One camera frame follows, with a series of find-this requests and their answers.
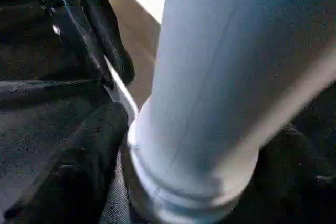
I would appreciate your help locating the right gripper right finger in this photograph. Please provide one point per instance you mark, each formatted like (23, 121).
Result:
(299, 177)

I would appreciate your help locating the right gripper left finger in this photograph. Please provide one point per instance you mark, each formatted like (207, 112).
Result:
(73, 177)

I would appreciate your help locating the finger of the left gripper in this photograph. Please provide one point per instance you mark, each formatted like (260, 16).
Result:
(110, 30)

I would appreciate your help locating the white plastic table leg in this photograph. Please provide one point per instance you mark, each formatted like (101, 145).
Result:
(220, 87)

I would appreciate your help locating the black plastic mat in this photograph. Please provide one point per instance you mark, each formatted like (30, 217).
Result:
(37, 108)

